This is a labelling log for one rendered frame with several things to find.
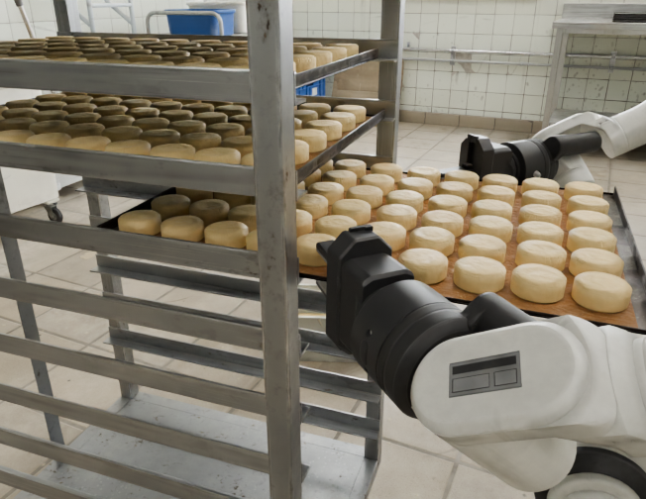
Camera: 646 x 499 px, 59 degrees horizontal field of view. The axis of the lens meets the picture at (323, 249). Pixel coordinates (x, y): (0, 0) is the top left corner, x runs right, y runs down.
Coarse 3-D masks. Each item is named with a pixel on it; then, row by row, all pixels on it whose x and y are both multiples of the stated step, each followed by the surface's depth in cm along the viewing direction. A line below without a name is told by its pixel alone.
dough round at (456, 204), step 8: (432, 200) 75; (440, 200) 75; (448, 200) 75; (456, 200) 75; (464, 200) 75; (432, 208) 74; (440, 208) 73; (448, 208) 73; (456, 208) 73; (464, 208) 74; (464, 216) 74
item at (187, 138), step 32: (64, 96) 98; (96, 96) 99; (128, 96) 98; (0, 128) 77; (32, 128) 75; (64, 128) 76; (96, 128) 74; (128, 128) 74; (160, 128) 77; (192, 128) 75; (224, 128) 74; (320, 128) 75; (352, 128) 81; (224, 160) 61
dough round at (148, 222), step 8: (120, 216) 69; (128, 216) 69; (136, 216) 69; (144, 216) 69; (152, 216) 69; (160, 216) 70; (120, 224) 68; (128, 224) 68; (136, 224) 67; (144, 224) 68; (152, 224) 68; (160, 224) 70; (136, 232) 68; (144, 232) 68; (152, 232) 68
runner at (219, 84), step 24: (0, 72) 61; (24, 72) 60; (48, 72) 59; (72, 72) 58; (96, 72) 57; (120, 72) 56; (144, 72) 55; (168, 72) 55; (192, 72) 54; (216, 72) 53; (240, 72) 52; (144, 96) 56; (168, 96) 56; (192, 96) 55; (216, 96) 54; (240, 96) 53
